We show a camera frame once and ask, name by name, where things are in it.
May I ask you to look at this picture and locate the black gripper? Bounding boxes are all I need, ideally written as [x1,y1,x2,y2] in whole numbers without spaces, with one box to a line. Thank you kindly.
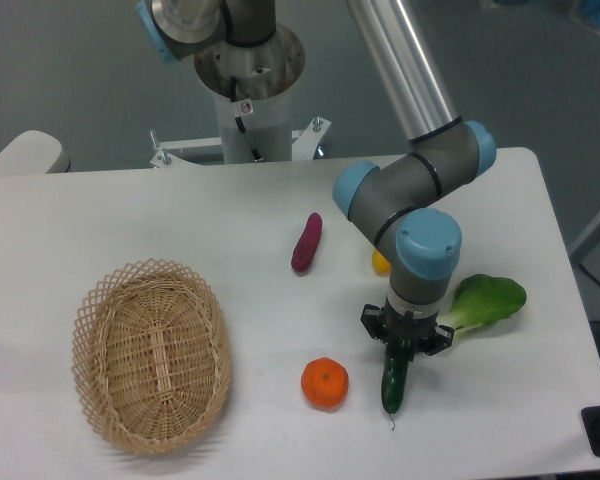
[360,304,454,367]

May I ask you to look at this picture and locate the dark green cucumber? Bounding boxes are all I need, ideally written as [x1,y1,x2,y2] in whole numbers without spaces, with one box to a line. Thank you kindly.
[381,346,411,428]

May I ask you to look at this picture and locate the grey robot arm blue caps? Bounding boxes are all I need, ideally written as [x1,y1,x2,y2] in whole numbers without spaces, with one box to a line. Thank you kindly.
[137,1,496,363]

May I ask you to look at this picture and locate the yellow squash piece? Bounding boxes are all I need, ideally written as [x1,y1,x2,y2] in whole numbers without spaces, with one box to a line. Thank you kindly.
[371,250,391,276]

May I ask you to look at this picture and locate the green bok choy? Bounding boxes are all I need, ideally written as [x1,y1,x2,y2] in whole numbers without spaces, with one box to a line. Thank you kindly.
[435,274,527,342]

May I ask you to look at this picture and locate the orange tangerine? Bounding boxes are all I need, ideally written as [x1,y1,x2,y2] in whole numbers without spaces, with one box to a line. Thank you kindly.
[300,357,349,411]

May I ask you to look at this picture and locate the purple sweet potato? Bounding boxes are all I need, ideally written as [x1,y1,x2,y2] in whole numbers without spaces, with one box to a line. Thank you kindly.
[291,212,323,274]

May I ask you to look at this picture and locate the woven wicker basket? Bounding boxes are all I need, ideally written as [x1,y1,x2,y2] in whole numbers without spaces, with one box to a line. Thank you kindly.
[72,259,231,455]

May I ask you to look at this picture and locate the white chair armrest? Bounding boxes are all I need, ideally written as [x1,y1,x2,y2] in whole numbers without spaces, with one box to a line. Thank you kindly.
[0,130,71,177]

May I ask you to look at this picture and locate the white metal base frame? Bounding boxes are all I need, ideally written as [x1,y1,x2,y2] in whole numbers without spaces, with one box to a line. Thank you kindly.
[149,116,332,168]

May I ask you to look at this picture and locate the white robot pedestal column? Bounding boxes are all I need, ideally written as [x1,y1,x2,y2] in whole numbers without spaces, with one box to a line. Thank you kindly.
[194,24,305,164]

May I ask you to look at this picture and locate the black cable on pedestal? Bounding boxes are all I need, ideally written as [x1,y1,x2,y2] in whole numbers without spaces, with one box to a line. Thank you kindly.
[228,75,265,164]

